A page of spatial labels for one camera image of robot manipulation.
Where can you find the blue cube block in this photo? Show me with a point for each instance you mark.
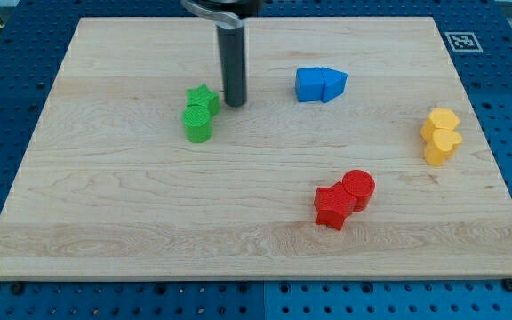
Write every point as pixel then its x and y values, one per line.
pixel 309 84

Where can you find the blue triangle block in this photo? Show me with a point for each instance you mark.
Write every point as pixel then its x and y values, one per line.
pixel 334 83

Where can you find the green cylinder block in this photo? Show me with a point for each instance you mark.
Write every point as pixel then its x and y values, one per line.
pixel 197 123

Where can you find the green star block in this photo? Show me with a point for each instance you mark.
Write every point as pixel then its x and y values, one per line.
pixel 203 96

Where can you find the red star block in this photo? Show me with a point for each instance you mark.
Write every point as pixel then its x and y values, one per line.
pixel 333 205

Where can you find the red cylinder block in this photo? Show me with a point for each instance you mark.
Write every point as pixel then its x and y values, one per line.
pixel 361 185

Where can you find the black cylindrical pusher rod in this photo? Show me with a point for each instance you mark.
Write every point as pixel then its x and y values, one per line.
pixel 232 61

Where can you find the lower yellow heart block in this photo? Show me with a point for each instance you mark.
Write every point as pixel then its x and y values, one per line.
pixel 441 146

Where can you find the yellow heart block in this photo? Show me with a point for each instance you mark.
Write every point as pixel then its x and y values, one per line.
pixel 439 118
pixel 441 146

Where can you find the upper yellow heart block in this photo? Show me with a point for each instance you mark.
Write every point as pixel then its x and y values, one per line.
pixel 439 118

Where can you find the white fiducial marker tag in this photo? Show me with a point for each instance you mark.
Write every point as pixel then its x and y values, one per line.
pixel 462 41

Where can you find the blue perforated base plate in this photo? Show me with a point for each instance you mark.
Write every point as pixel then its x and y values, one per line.
pixel 33 42

